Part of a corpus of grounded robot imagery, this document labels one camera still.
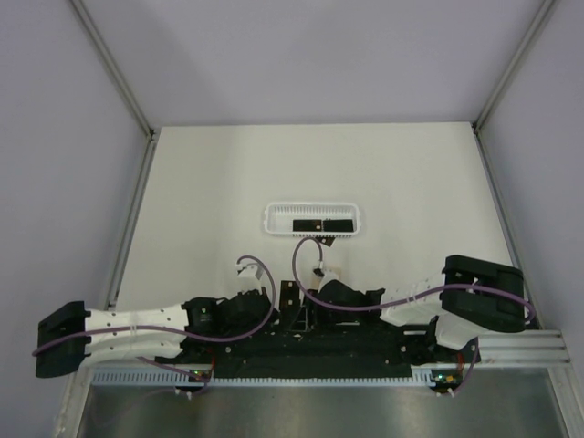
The black card in basket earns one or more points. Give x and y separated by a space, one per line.
338 226
307 225

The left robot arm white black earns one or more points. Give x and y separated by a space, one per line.
74 336

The white slotted cable duct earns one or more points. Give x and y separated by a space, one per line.
153 377

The left aluminium frame post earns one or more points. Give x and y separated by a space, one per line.
111 66

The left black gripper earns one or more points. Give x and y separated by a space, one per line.
255 324

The black card in basket left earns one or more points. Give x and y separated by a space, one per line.
307 225

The right aluminium frame post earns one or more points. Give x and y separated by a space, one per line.
525 45

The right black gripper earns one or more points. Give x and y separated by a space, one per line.
320 322

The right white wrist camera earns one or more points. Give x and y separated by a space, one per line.
323 274

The black card in basket right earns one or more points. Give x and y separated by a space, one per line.
338 226

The beige card holder wallet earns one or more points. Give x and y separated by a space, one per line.
317 287

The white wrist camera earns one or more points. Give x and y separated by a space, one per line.
323 274
249 277

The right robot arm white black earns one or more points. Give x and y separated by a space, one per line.
470 298

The white plastic basket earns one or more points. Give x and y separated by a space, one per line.
279 217

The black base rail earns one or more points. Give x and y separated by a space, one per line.
345 351

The aluminium frame post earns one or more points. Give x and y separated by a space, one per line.
525 45
111 66

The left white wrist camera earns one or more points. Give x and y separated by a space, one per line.
249 277

